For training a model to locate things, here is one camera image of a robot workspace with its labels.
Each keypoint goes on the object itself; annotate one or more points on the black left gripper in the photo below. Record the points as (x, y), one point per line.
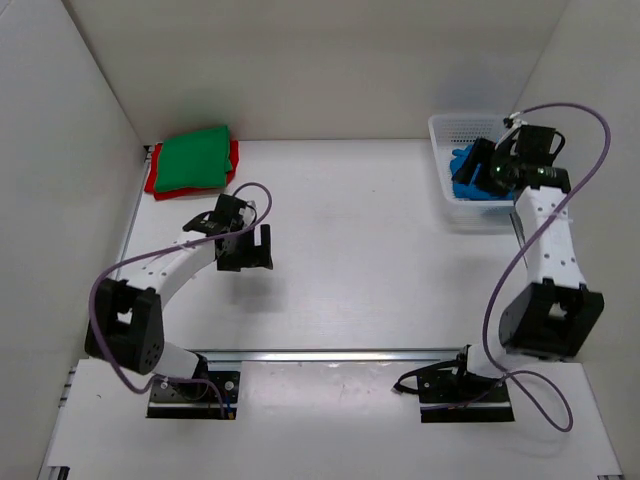
(259, 256)

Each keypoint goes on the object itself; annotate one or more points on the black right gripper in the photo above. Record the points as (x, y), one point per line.
(479, 152)

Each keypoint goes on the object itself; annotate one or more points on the blue t shirt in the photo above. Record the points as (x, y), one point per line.
(470, 192)

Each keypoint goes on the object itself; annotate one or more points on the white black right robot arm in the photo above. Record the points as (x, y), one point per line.
(551, 318)

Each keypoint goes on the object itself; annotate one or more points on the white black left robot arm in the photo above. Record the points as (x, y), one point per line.
(127, 326)

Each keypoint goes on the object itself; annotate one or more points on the white perforated plastic basket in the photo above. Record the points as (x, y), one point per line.
(452, 131)

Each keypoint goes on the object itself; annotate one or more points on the folded red t shirt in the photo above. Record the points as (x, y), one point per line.
(153, 155)

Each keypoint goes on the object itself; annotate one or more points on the folded green t shirt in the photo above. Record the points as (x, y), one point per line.
(198, 159)

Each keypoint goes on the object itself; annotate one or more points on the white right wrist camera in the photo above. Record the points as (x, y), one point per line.
(514, 121)

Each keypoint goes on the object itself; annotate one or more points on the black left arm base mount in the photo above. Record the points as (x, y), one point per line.
(198, 402)

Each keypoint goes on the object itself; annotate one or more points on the aluminium table rail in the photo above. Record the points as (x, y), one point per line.
(329, 355)

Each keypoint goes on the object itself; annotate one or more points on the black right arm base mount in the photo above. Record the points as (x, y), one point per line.
(449, 394)

